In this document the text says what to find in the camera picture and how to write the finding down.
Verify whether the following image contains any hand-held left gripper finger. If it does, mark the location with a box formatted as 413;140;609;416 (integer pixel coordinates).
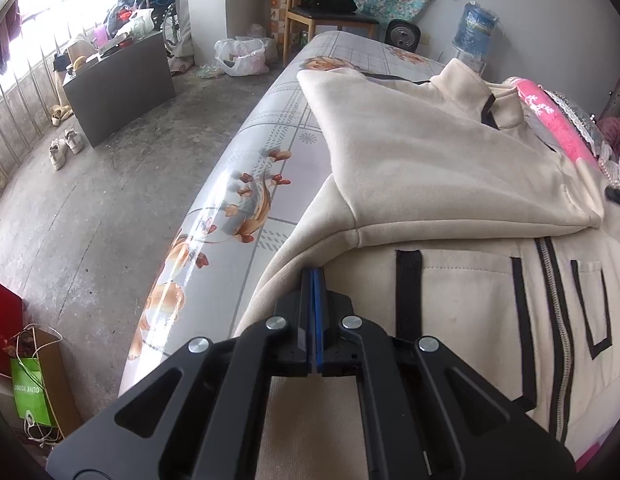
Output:
47;269;318;480
315;269;576;480

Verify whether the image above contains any cream zip hoodie black trim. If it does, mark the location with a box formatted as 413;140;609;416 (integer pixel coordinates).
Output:
232;57;620;480

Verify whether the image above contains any pile of clothes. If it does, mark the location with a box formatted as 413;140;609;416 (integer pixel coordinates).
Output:
102;0;175;41

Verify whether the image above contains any bed with floral mat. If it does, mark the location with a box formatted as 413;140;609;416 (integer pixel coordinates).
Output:
118;30;620;461

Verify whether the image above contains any white plastic bag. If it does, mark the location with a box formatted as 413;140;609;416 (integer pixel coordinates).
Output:
214;36;271;78

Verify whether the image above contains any green paper bag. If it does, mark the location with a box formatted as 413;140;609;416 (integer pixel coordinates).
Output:
10;327;83;441

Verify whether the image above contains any black round fan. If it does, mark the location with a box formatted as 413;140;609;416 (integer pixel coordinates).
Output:
386;19;421;53

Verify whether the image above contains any dark grey cabinet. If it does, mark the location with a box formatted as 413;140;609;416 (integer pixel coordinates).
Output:
62;30;177;148

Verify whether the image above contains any wooden chair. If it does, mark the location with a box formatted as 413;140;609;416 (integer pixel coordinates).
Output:
282;0;381;66

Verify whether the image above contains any black bag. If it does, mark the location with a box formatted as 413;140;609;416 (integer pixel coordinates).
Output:
301;0;359;15

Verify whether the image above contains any red box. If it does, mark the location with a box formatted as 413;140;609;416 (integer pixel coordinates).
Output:
0;275;25;376

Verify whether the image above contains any blue water jug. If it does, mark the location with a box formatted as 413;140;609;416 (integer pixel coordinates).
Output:
452;1;498;68

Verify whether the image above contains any metal window railing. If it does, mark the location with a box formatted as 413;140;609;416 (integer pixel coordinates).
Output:
0;0;120;201

